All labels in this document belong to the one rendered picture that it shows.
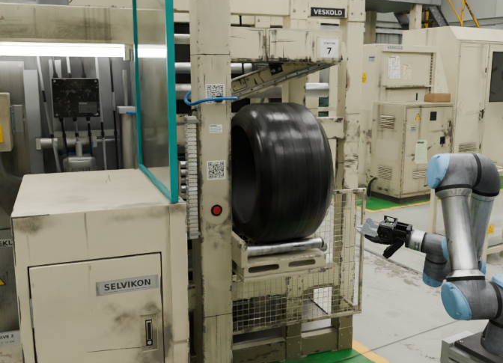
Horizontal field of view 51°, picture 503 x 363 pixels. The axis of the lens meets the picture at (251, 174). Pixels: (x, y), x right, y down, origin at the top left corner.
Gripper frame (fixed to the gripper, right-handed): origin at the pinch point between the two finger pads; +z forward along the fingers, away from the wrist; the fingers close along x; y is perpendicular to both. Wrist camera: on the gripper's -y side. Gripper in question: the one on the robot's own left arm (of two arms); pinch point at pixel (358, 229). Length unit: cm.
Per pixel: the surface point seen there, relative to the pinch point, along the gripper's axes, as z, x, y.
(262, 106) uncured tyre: 43, -7, 41
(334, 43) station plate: 36, -64, 50
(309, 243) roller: 18.9, 3.9, -10.5
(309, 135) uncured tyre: 22.2, -4.4, 34.4
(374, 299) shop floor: 24, -119, -154
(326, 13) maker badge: 54, -97, 54
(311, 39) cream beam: 44, -56, 53
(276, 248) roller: 28.2, 14.8, -8.3
